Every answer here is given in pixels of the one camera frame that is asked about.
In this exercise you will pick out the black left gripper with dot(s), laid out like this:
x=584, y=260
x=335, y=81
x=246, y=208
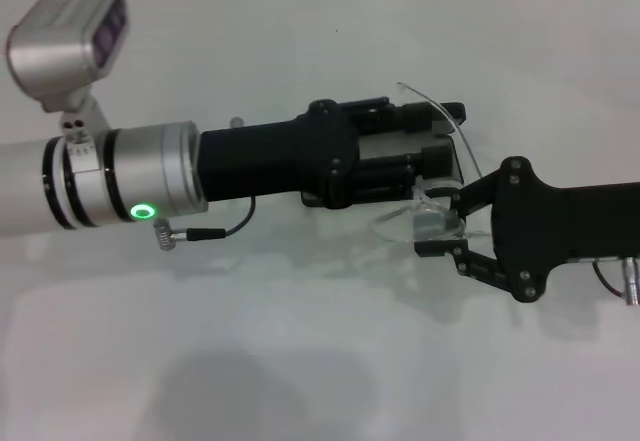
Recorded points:
x=275, y=161

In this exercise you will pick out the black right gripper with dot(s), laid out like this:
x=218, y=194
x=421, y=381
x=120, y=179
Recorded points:
x=550, y=226

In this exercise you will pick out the black glasses case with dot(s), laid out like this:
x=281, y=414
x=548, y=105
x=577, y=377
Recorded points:
x=385, y=145

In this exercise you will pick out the clear white glasses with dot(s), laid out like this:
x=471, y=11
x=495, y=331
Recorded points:
x=435, y=223

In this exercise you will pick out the silver connector stub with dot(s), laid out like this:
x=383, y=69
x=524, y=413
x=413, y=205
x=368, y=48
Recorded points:
x=236, y=122

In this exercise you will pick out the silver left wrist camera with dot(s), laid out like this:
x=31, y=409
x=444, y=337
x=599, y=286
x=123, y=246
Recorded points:
x=50, y=56

